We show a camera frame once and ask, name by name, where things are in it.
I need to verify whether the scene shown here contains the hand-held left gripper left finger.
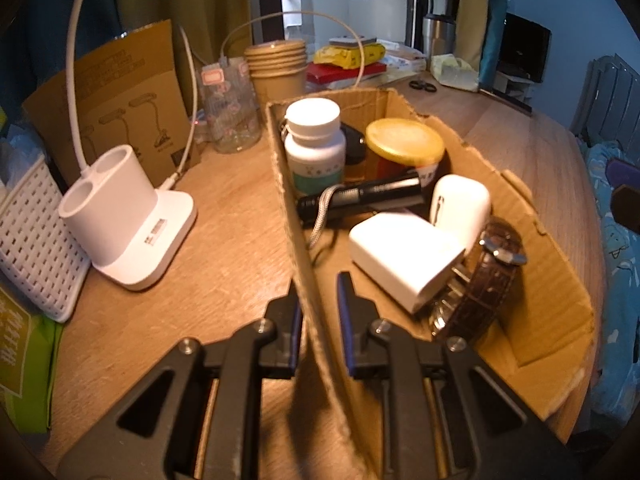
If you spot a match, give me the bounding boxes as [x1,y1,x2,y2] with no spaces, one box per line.
[57,279,303,480]

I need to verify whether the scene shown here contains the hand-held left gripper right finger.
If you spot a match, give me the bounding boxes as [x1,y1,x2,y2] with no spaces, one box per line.
[336,271,584,480]

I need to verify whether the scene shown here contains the white charger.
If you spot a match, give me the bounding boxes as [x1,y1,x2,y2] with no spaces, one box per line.
[348,211,467,314]

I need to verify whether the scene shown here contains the black flashlight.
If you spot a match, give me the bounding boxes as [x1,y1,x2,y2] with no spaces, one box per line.
[296,171,424,250]

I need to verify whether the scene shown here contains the brown strap wristwatch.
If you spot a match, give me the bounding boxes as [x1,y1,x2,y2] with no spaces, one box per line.
[429,216,528,342]

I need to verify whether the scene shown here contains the white earbud case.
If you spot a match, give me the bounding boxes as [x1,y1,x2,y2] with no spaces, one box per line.
[429,173,492,252]

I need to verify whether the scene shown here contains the white pill bottle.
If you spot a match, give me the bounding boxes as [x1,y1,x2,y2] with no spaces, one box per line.
[283,98,348,197]

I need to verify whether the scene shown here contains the black car key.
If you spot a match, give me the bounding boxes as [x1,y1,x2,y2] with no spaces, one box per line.
[340,124,367,167]

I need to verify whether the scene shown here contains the yellow-lid jar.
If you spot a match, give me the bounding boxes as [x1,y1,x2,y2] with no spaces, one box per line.
[363,117,446,187]

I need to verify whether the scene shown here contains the cardboard box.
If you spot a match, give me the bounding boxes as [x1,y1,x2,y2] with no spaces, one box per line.
[264,87,596,480]

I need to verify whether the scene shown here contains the white desk lamp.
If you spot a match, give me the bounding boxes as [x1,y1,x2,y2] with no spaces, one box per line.
[58,0,199,292]

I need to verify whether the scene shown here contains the clear plastic bottle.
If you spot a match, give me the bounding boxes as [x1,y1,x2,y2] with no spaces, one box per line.
[201,57,262,154]

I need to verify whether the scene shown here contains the stack of brown paper cups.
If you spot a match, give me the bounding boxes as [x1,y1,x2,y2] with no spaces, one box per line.
[243,38,308,107]

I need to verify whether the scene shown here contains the red book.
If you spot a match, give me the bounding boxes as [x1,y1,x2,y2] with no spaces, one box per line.
[304,61,389,87]

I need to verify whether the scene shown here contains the yellow packet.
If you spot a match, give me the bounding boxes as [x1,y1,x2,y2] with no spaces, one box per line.
[313,42,387,69]

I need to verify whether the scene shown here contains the white plastic basket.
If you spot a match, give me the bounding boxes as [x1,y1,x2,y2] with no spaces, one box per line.
[0,154,92,324]

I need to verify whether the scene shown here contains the white paper boxes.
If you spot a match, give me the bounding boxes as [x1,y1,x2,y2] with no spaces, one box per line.
[384,40,428,75]

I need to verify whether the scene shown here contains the blue printed bedding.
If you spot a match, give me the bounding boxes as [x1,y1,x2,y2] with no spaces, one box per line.
[582,141,640,413]

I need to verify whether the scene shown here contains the pale yellow tissue pack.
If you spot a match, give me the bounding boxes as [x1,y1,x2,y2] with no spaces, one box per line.
[430,53,481,93]

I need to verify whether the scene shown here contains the black smartphone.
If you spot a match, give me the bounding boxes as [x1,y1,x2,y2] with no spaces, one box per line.
[479,87,534,117]

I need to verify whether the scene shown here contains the brown lamp carton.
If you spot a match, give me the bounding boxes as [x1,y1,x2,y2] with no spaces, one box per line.
[21,18,204,192]

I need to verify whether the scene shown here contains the white flat device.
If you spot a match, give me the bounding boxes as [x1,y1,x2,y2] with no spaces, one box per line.
[328,33,377,48]

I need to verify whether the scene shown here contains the white stand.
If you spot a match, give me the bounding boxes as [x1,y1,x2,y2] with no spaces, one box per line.
[494,72,534,104]

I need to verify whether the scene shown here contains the steel tumbler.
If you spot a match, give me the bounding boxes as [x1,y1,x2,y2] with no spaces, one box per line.
[422,0,457,59]

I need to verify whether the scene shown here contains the purple pouch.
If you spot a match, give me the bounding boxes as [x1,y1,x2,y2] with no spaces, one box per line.
[606,157,640,187]

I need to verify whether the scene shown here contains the black monitor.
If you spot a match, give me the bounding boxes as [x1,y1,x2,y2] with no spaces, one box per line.
[499,12,552,84]

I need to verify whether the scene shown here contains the teal curtain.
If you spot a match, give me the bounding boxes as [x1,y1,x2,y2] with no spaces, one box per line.
[479,0,509,92]

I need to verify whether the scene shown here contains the dark blue curtain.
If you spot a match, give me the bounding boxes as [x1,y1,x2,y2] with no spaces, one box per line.
[0,0,123,126]

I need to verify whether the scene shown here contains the white lamp cable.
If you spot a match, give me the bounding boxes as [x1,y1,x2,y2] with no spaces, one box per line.
[161,24,199,192]

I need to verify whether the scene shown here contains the long white charging cable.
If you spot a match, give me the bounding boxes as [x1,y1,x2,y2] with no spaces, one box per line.
[219,12,364,92]

